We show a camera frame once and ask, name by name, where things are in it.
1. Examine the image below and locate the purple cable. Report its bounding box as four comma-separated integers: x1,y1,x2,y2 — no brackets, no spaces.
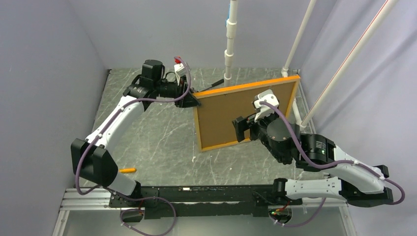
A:
75,57,193,236
259,101,406,228

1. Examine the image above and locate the white diagonal pole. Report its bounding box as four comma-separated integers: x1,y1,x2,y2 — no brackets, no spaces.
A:
300,0,398,129

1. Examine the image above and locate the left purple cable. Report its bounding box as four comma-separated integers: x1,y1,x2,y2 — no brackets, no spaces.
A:
75,57,193,236

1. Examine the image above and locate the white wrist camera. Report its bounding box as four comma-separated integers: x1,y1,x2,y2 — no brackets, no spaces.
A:
253,89,279,122
174,57,190,80

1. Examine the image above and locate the black handled hammer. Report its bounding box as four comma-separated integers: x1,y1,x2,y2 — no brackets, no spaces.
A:
198,79,224,92

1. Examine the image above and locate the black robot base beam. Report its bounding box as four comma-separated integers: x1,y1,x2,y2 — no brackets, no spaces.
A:
109,184,302,219

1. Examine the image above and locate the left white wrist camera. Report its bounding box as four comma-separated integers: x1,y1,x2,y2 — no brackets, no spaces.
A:
174,57,190,80

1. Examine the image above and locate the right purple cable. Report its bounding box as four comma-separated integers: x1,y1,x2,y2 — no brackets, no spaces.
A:
259,101,406,228

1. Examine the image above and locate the orange picture frame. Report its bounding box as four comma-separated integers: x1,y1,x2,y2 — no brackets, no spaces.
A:
194,75,300,151

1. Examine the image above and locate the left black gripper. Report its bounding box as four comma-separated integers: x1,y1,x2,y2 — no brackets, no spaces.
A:
155,76,202,109

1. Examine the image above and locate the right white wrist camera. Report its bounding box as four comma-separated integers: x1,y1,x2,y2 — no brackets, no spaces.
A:
253,89,279,122

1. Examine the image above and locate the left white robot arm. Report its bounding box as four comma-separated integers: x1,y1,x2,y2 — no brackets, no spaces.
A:
70,57,200,207

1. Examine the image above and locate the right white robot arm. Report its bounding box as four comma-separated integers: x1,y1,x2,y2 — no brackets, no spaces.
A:
232,114,394,207

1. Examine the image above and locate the white PVC pipe stand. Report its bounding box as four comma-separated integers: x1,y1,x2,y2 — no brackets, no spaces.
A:
222,0,317,132

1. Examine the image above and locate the yellow handled screwdriver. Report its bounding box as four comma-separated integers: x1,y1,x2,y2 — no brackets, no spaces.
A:
119,168,137,174

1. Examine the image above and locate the aluminium rail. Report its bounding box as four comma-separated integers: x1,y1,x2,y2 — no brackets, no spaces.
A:
60,188,347,212

